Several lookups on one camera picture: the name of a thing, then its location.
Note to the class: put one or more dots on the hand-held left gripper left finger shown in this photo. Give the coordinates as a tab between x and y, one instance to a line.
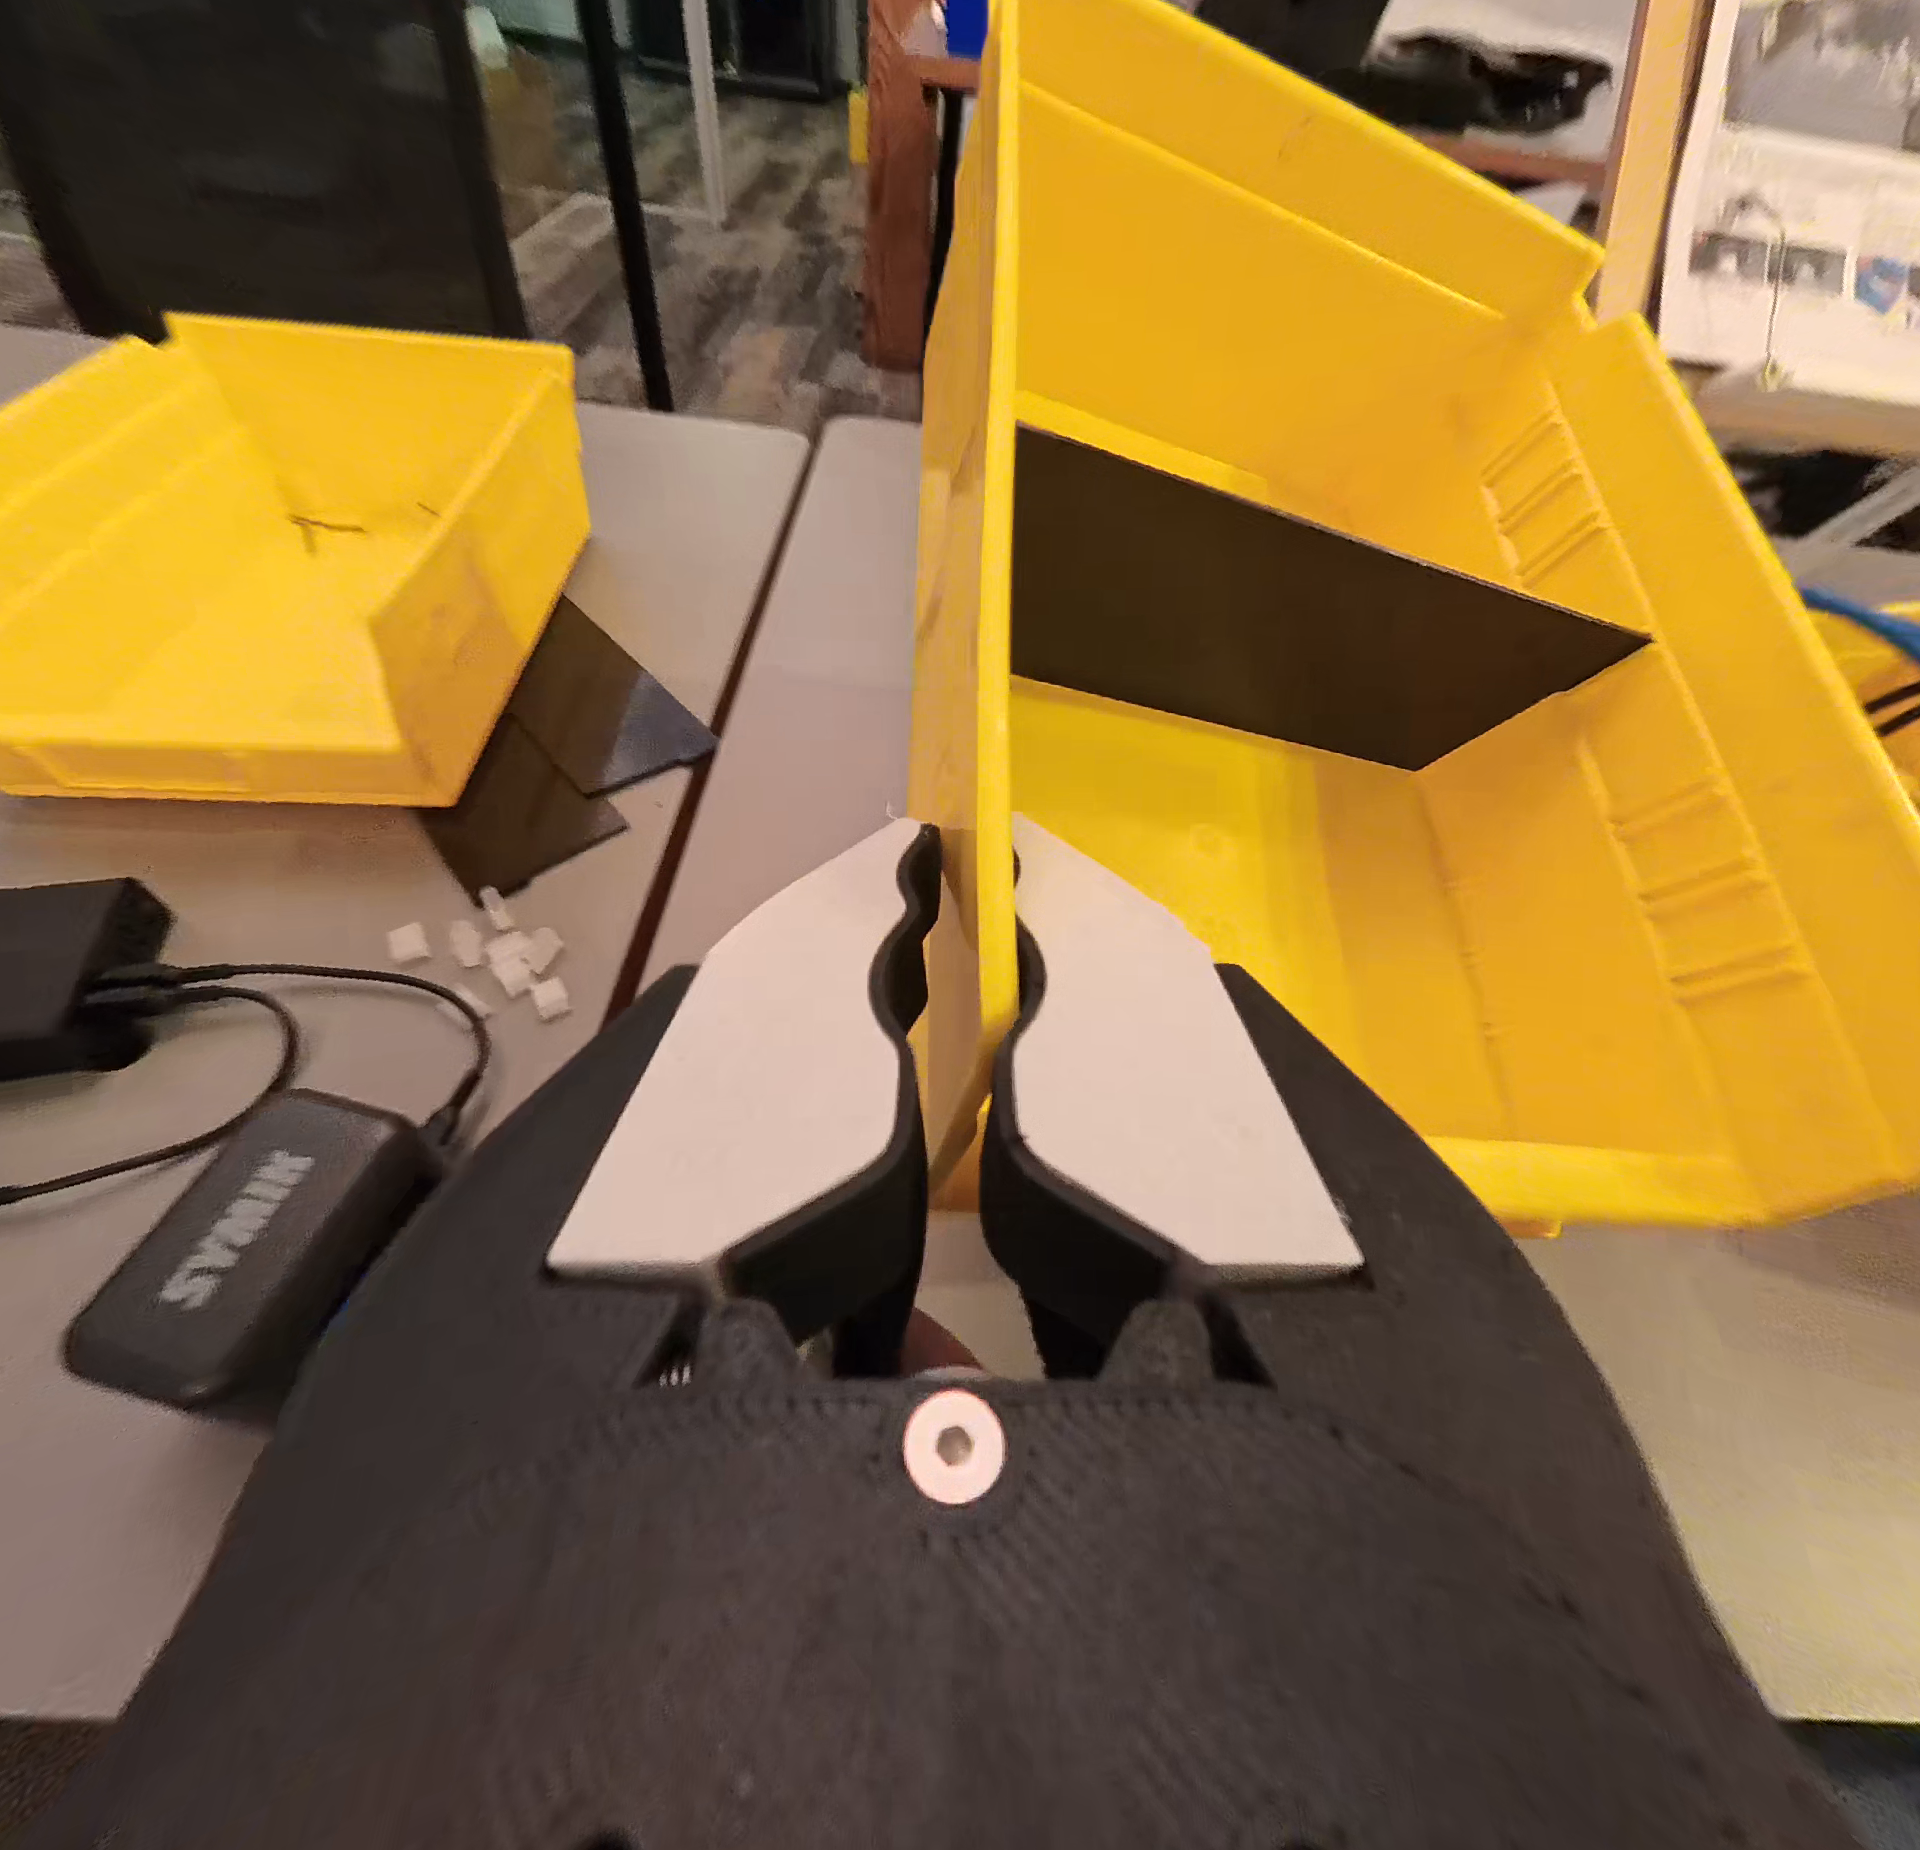
750	1100

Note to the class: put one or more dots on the pile of small white clips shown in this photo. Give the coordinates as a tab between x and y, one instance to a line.
511	965

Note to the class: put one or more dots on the dark cloth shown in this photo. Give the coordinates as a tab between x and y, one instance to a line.
1471	81

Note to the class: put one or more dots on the black plastic divider sheet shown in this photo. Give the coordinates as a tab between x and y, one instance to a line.
629	708
1289	621
527	814

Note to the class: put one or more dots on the black adapter box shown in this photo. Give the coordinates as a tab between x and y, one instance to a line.
69	965

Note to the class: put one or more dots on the printed instruction sheet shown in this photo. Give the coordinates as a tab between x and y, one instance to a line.
1816	125

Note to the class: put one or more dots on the black power bank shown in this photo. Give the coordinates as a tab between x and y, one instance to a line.
257	1250

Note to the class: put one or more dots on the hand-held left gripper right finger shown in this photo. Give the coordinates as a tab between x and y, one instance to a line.
1170	1100

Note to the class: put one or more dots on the yellow plastic storage bin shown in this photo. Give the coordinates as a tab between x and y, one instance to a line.
224	606
1275	303
1876	770

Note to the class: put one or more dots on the black panel screen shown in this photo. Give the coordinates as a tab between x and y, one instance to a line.
257	109

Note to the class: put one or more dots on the black metal pole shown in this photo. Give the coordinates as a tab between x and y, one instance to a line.
614	155

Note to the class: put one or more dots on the wooden post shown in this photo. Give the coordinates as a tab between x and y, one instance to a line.
900	155

